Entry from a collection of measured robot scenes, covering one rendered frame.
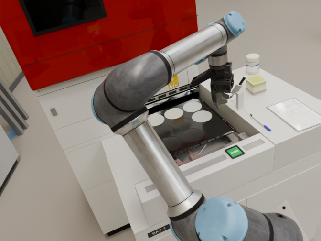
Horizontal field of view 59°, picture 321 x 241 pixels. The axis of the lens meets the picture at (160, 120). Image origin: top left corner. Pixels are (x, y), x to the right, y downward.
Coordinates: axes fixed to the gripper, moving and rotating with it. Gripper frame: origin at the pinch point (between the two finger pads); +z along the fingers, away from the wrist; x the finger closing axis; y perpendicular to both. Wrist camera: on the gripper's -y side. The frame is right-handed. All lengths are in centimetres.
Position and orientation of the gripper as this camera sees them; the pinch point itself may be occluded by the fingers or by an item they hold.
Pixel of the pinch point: (216, 105)
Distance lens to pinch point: 125.0
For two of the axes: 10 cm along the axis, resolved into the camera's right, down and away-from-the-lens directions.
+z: 1.8, 8.1, 5.6
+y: 9.1, 0.8, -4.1
